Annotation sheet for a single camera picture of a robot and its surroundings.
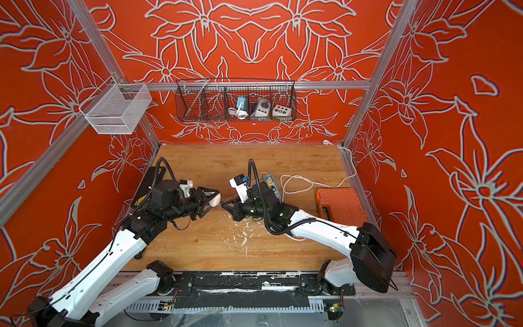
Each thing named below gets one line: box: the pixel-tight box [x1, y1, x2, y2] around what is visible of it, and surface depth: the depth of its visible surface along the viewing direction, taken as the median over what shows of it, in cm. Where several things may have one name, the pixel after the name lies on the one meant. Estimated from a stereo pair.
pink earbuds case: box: [208, 192, 222, 208], surface depth 71 cm
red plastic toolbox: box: [315, 188, 368, 228], surface depth 91 cm
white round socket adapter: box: [254, 98, 272, 118], surface depth 93 cm
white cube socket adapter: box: [271, 104, 292, 117], surface depth 96 cm
